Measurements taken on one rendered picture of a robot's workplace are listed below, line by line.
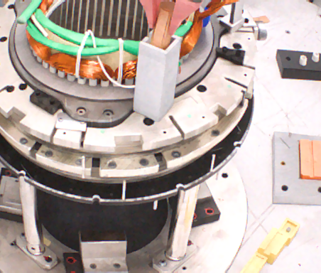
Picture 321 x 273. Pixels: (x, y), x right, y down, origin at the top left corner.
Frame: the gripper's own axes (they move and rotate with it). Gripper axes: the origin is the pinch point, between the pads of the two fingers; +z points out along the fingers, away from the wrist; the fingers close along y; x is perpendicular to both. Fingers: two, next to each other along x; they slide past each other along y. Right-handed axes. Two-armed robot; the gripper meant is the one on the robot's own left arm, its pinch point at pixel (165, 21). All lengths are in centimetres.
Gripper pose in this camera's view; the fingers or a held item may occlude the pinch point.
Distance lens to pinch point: 79.8
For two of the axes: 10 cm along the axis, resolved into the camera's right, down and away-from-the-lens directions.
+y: 9.2, 3.8, -1.0
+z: -1.8, 6.3, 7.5
